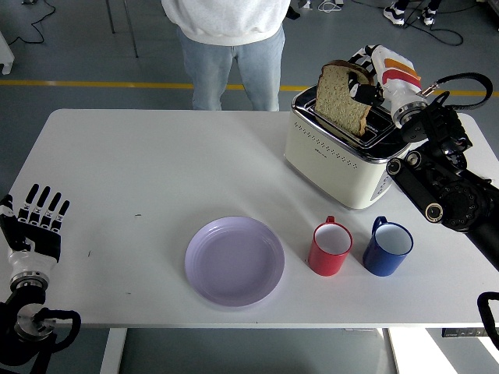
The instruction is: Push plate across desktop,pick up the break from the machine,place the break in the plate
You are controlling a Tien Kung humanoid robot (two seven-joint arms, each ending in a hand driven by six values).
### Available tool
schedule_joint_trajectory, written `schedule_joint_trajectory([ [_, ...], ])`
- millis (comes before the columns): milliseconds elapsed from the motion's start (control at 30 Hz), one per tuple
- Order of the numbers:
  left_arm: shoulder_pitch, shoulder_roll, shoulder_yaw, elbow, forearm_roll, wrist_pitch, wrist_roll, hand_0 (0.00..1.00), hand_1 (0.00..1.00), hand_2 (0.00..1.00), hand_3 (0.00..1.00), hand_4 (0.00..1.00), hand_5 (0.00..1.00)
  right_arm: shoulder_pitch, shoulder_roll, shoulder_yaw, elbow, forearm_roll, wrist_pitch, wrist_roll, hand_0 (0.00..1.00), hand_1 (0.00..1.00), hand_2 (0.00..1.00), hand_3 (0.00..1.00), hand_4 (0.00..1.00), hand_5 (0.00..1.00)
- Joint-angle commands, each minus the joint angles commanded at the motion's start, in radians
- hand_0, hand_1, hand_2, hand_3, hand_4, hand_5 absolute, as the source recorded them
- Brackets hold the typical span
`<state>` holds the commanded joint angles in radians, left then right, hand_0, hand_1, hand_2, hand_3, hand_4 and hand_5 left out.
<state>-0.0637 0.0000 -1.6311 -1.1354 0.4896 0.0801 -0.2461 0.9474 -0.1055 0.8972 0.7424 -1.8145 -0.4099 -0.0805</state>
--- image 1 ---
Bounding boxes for blue enamel mug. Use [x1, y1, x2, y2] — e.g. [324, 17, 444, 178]
[362, 216, 414, 277]

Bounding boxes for cream toaster with chrome top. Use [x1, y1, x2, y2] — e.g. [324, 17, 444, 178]
[283, 83, 410, 211]

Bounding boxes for red enamel mug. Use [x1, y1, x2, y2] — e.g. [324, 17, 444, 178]
[307, 215, 354, 277]

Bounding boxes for table height control panel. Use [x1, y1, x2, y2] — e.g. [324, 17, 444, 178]
[441, 328, 499, 338]

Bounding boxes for yellow floor tape line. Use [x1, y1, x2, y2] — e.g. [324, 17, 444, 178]
[0, 79, 499, 97]

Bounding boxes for person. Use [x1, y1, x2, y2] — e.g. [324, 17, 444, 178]
[161, 0, 292, 113]
[383, 0, 444, 27]

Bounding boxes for metal chair legs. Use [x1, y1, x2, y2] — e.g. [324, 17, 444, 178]
[105, 0, 140, 58]

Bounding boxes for purple plate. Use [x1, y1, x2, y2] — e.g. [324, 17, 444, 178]
[183, 216, 285, 308]

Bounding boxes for white table leg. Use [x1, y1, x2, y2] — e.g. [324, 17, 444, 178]
[99, 328, 128, 374]
[384, 328, 402, 374]

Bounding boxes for white furniture piece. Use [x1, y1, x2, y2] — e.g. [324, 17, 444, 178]
[0, 30, 16, 75]

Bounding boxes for bread slice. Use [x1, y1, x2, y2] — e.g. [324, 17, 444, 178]
[314, 60, 374, 137]

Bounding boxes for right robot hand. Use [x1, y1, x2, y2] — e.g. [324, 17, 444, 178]
[345, 44, 428, 118]

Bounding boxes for black floor cable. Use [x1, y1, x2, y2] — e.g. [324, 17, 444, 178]
[352, 0, 465, 47]
[7, 0, 58, 46]

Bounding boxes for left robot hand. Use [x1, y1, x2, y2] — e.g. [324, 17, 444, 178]
[0, 183, 71, 278]

